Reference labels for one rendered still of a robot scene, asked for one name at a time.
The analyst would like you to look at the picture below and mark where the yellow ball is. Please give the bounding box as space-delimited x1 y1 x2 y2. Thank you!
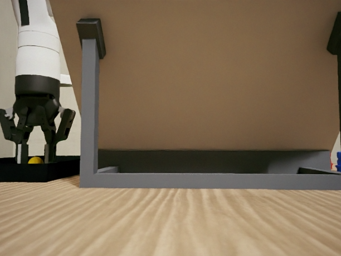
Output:
28 157 43 164

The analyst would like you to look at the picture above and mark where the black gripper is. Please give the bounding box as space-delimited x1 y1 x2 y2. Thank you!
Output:
0 75 76 164

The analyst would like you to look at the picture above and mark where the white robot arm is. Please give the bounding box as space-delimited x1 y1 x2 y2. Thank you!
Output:
11 0 72 87

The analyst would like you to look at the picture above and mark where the blue plug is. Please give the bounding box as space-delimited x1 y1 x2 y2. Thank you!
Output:
335 152 341 172

